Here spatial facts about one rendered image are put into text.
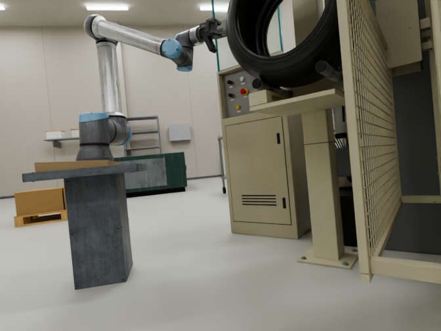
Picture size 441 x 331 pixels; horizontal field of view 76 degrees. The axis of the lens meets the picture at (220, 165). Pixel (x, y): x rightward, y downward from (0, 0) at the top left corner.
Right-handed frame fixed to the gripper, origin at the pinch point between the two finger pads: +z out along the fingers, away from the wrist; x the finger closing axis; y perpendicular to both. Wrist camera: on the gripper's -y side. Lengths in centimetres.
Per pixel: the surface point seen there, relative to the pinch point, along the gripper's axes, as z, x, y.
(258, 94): 20.3, -9.8, -35.2
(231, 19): 7.8, -12.0, -0.8
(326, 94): 50, -10, -38
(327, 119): 39, 28, -45
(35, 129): -989, 280, -6
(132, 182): -403, 233, -136
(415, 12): 75, 20, -5
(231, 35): 8.0, -11.9, -7.7
